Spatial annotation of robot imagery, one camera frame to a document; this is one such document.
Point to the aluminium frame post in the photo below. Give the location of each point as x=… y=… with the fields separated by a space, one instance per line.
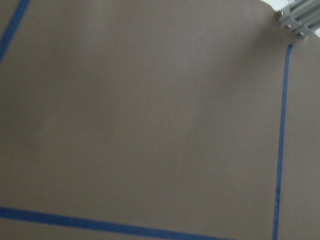
x=301 y=17

